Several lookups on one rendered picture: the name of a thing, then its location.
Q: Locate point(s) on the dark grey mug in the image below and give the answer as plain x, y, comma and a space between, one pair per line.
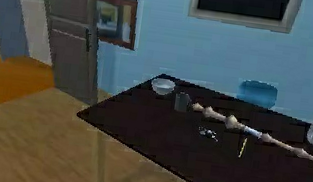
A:
181, 102

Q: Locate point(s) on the grey framed window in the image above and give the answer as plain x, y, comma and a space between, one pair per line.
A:
245, 5

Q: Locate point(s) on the grey brown room door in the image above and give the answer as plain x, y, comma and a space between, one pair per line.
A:
70, 30

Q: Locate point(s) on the black table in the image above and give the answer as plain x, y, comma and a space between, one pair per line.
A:
164, 140

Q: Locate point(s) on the yellow pencil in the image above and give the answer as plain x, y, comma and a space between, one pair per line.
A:
242, 147

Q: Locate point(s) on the white bowl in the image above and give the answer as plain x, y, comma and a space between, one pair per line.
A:
162, 86

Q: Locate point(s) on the beige knobbed baseball bat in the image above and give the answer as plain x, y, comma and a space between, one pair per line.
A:
237, 125

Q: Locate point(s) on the brown framed picture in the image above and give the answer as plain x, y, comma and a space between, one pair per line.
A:
116, 21

